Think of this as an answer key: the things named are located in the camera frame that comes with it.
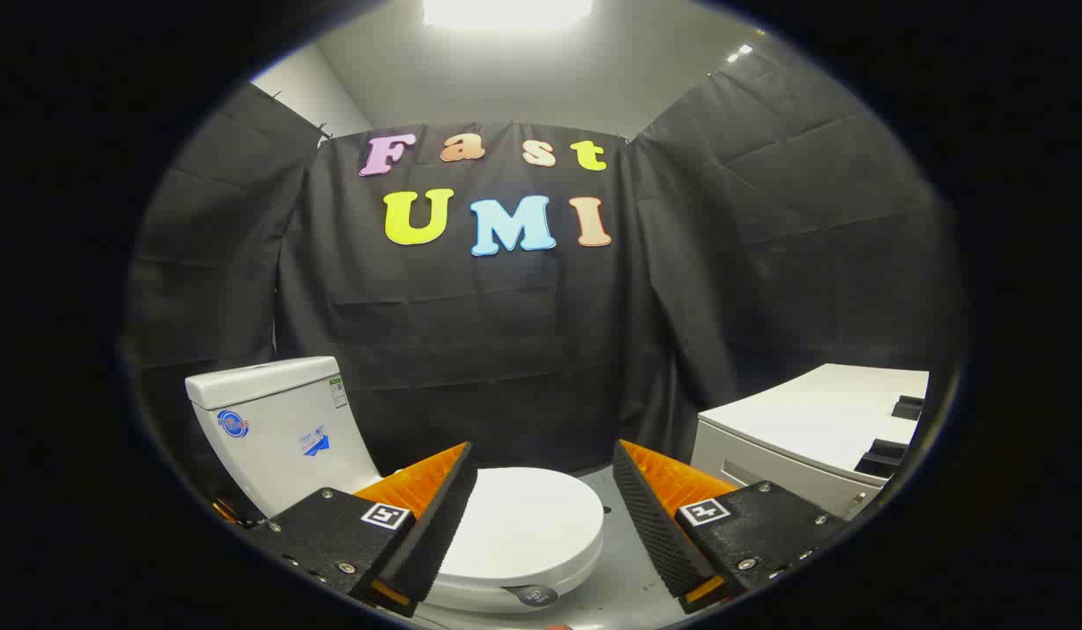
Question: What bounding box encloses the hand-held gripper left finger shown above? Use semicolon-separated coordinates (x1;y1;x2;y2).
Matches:
239;442;479;619

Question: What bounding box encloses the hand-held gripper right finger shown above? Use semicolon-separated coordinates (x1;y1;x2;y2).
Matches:
613;439;850;615

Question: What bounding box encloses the white toilet lid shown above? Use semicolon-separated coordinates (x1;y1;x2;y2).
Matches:
434;466;605;589

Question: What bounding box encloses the white ceramic toilet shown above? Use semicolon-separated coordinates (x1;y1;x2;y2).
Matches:
185;356;605;613

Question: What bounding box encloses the white grey drawer cabinet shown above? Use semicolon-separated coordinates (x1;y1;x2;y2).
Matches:
690;363;931;522

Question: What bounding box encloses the black backdrop cloth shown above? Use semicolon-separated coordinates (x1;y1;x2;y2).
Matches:
125;61;966;491

